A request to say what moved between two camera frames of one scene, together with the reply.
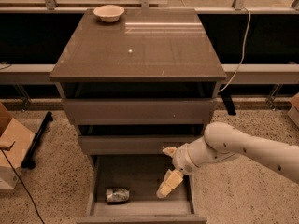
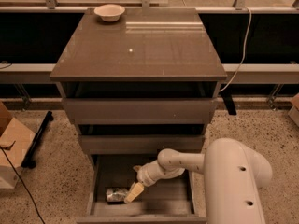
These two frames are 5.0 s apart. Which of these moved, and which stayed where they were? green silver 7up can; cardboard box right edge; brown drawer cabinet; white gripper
Moved: white gripper
Stayed: cardboard box right edge; brown drawer cabinet; green silver 7up can
